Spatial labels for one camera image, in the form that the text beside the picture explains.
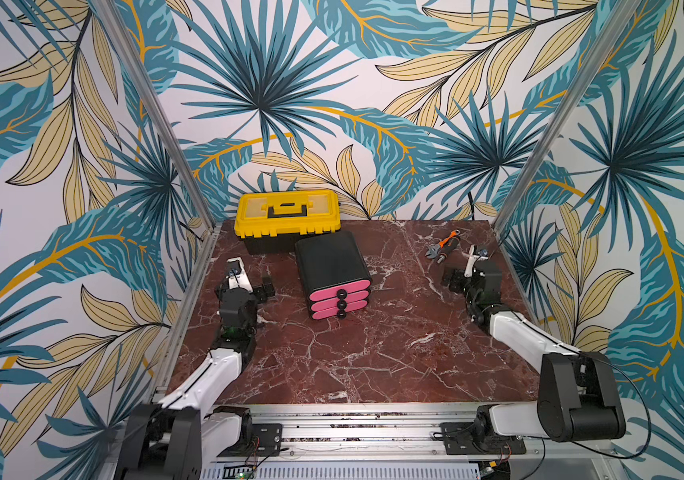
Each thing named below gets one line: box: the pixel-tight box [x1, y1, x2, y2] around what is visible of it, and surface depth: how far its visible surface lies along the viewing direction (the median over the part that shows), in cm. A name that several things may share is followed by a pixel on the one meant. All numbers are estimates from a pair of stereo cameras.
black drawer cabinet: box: [295, 232, 373, 320], surface depth 89 cm
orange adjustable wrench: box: [425, 229, 461, 259], surface depth 112 cm
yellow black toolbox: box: [234, 189, 341, 254], surface depth 102 cm
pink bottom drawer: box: [312, 300, 368, 320], surface depth 94 cm
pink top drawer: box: [309, 280, 372, 302], surface depth 85 cm
